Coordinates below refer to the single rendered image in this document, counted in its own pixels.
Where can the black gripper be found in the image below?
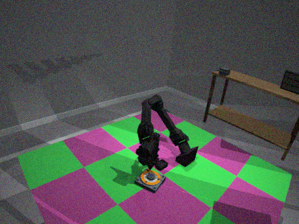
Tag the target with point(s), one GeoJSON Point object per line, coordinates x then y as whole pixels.
{"type": "Point", "coordinates": [159, 164]}

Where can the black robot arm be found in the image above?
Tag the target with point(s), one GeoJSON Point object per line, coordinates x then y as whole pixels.
{"type": "Point", "coordinates": [149, 139]}

